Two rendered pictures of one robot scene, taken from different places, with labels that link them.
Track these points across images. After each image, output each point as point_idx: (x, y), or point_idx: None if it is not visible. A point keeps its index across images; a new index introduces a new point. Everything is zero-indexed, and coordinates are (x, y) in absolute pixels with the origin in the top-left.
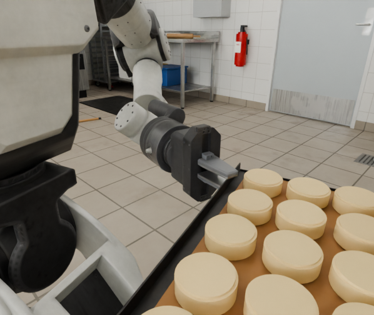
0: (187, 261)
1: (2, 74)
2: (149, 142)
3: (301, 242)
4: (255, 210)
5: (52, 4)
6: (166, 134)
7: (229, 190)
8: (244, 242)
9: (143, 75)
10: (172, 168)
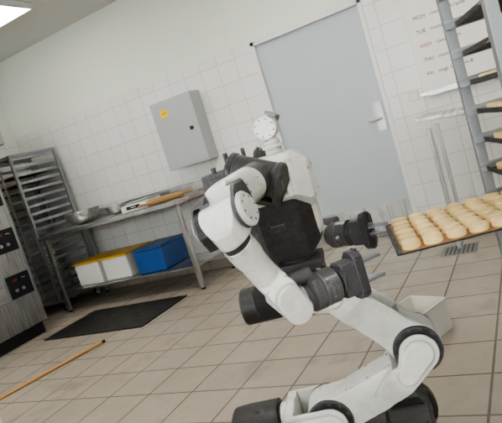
0: (398, 232)
1: (316, 206)
2: (335, 234)
3: (422, 220)
4: (405, 222)
5: (315, 181)
6: (343, 225)
7: (389, 229)
8: (408, 226)
9: None
10: (353, 240)
